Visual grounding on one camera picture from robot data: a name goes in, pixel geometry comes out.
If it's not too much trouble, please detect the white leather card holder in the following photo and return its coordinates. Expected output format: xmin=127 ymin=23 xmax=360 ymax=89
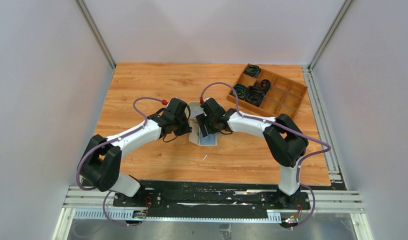
xmin=188 ymin=122 xmax=218 ymax=147

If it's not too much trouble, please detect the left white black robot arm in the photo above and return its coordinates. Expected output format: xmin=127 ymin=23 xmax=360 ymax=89
xmin=76 ymin=97 xmax=192 ymax=207

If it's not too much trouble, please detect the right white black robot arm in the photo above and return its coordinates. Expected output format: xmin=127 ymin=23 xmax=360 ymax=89
xmin=196 ymin=97 xmax=309 ymax=209

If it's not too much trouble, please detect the beige oval tray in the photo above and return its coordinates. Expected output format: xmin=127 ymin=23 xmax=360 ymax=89
xmin=188 ymin=101 xmax=204 ymax=123

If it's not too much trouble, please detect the blue coiled belt left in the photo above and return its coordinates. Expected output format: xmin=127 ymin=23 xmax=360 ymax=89
xmin=230 ymin=83 xmax=247 ymax=100

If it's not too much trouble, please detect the dark coiled belt front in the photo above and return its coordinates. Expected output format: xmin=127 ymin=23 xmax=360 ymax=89
xmin=244 ymin=85 xmax=266 ymax=107

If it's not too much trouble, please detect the brown wooden compartment box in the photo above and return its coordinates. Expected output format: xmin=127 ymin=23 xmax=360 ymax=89
xmin=226 ymin=64 xmax=308 ymax=119

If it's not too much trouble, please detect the black coiled belt middle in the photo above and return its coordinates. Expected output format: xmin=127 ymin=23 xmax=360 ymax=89
xmin=258 ymin=79 xmax=271 ymax=94

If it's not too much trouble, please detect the black coiled belt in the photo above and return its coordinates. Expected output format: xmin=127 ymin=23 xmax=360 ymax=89
xmin=258 ymin=79 xmax=271 ymax=94
xmin=243 ymin=64 xmax=261 ymax=78

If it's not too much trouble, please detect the black coiled belt top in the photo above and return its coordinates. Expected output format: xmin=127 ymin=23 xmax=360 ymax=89
xmin=243 ymin=64 xmax=261 ymax=78

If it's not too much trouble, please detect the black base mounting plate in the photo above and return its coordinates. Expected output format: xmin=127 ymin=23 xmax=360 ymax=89
xmin=111 ymin=180 xmax=311 ymax=220

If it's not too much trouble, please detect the aluminium front rail frame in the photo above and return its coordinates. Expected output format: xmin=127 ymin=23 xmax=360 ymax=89
xmin=52 ymin=181 xmax=374 ymax=240

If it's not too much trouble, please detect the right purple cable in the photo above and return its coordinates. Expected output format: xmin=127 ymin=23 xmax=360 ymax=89
xmin=199 ymin=81 xmax=332 ymax=229

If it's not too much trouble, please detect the left corner aluminium post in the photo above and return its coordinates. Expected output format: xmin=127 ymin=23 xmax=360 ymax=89
xmin=74 ymin=0 xmax=117 ymax=71

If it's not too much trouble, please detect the corner aluminium post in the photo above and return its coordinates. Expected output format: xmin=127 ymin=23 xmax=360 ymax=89
xmin=308 ymin=0 xmax=355 ymax=71
xmin=74 ymin=0 xmax=117 ymax=71

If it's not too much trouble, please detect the right corner aluminium post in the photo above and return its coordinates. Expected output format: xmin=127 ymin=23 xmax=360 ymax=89
xmin=308 ymin=0 xmax=355 ymax=71

